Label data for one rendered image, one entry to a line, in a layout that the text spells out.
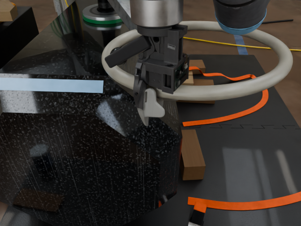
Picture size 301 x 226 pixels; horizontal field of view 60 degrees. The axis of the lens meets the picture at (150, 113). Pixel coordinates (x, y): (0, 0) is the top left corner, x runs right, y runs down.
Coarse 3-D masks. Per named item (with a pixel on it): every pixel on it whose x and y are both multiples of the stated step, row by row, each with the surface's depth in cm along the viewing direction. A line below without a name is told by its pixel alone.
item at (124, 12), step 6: (108, 0) 97; (114, 0) 92; (120, 0) 90; (126, 0) 98; (114, 6) 93; (120, 6) 89; (126, 6) 96; (120, 12) 90; (126, 12) 86; (126, 18) 87; (126, 24) 89; (132, 24) 85
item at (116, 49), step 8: (136, 40) 47; (144, 40) 46; (120, 48) 49; (128, 48) 48; (136, 48) 48; (144, 48) 47; (112, 56) 51; (120, 56) 50; (128, 56) 49; (112, 64) 52; (120, 64) 53
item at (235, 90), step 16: (128, 32) 81; (256, 32) 77; (112, 48) 72; (272, 48) 71; (288, 48) 66; (288, 64) 58; (128, 80) 56; (256, 80) 52; (272, 80) 53; (160, 96) 53; (176, 96) 51; (192, 96) 51; (208, 96) 50; (224, 96) 51; (240, 96) 52
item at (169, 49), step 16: (144, 32) 44; (160, 32) 43; (176, 32) 43; (160, 48) 47; (176, 48) 44; (144, 64) 48; (160, 64) 46; (176, 64) 46; (144, 80) 50; (160, 80) 49; (176, 80) 48
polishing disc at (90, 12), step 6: (90, 6) 123; (96, 6) 123; (84, 12) 116; (90, 12) 116; (96, 12) 116; (114, 12) 116; (90, 18) 113; (96, 18) 111; (102, 18) 111; (108, 18) 111; (114, 18) 112
